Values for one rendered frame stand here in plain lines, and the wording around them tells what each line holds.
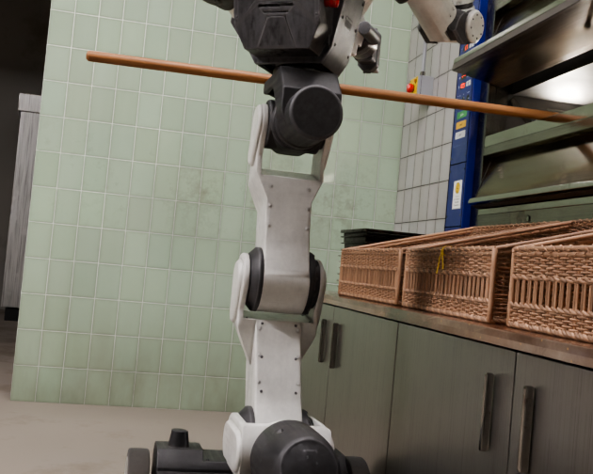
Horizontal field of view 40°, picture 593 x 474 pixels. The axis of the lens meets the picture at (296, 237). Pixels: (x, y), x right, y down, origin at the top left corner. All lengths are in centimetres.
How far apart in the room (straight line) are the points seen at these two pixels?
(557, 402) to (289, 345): 68
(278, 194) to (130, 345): 189
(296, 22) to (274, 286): 56
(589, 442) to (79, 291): 266
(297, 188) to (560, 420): 82
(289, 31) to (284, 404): 79
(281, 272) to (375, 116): 211
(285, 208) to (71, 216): 188
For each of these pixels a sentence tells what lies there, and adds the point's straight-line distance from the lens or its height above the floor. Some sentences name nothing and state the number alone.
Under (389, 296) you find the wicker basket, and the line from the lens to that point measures 226.
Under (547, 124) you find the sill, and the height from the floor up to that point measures 115.
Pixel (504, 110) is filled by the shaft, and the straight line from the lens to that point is 260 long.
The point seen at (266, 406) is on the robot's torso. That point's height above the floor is 36.
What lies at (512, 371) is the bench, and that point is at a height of 51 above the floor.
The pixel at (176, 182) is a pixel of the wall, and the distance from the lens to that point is 360.
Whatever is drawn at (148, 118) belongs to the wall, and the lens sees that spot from 363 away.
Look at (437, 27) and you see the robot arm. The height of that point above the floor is 124.
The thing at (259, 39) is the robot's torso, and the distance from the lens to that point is 180.
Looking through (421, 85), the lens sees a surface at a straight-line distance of 353.
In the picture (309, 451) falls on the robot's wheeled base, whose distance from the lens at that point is 151.
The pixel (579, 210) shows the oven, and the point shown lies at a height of 88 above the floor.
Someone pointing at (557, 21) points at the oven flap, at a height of 139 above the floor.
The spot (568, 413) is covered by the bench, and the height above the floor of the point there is 48.
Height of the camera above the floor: 65
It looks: 2 degrees up
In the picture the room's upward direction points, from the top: 5 degrees clockwise
